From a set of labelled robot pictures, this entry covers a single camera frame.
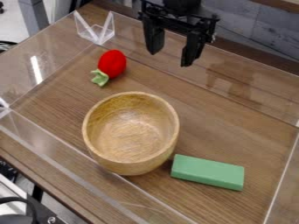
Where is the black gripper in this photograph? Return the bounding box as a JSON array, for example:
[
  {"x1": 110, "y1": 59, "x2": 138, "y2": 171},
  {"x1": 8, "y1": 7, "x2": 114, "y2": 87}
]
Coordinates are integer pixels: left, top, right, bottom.
[{"x1": 139, "y1": 0, "x2": 221, "y2": 67}]

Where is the red plush strawberry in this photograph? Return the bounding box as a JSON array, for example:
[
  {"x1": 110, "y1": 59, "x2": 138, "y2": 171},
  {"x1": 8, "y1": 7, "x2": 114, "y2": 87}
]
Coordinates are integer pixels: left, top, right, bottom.
[{"x1": 91, "y1": 49, "x2": 127, "y2": 87}]

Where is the wooden bowl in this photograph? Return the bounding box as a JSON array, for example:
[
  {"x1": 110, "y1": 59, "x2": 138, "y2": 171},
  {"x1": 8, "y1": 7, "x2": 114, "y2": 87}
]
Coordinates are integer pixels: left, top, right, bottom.
[{"x1": 82, "y1": 91, "x2": 181, "y2": 176}]

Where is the green rectangular block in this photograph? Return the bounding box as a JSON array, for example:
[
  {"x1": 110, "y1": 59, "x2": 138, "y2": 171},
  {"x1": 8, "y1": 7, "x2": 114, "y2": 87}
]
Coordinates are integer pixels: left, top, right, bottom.
[{"x1": 171, "y1": 154, "x2": 246, "y2": 191}]

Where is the clear acrylic tray enclosure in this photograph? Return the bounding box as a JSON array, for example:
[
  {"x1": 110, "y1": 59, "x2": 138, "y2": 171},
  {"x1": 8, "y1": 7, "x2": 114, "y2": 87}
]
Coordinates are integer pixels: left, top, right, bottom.
[{"x1": 0, "y1": 15, "x2": 299, "y2": 224}]

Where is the black metal bracket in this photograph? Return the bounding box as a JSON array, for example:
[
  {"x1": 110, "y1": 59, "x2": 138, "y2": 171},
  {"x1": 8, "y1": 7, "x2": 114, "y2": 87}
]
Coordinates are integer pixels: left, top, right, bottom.
[{"x1": 27, "y1": 195, "x2": 68, "y2": 224}]

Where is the black cable bottom left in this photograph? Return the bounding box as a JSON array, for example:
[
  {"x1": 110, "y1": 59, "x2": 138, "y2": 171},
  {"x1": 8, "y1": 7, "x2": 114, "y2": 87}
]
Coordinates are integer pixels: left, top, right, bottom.
[{"x1": 0, "y1": 196, "x2": 40, "y2": 224}]

